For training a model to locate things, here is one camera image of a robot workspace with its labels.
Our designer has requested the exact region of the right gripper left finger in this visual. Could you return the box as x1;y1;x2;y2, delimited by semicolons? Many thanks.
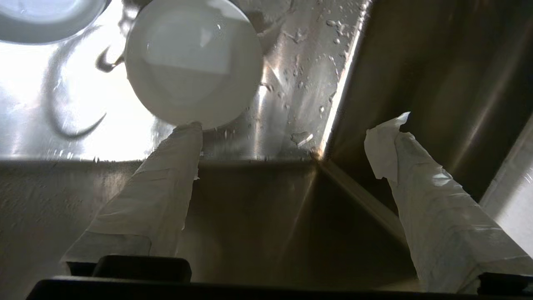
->
60;121;204;267

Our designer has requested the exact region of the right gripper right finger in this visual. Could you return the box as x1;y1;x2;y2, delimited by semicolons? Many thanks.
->
364;111;533;295

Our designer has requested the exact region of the white bowl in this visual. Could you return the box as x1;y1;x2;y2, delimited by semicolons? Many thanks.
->
125;0;264;130

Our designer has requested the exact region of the pale blue bowl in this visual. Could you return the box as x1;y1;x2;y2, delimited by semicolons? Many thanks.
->
0;0;111;45

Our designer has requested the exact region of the stainless steel sink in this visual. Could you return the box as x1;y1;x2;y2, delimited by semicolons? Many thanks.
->
0;0;533;292

